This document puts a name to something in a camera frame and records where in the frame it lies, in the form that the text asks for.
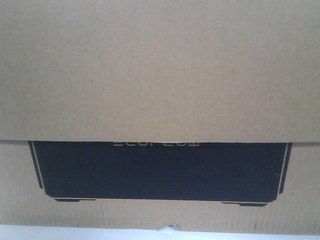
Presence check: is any brown cardboard box black print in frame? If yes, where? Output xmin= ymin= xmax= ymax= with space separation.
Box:
xmin=0 ymin=0 xmax=320 ymax=235

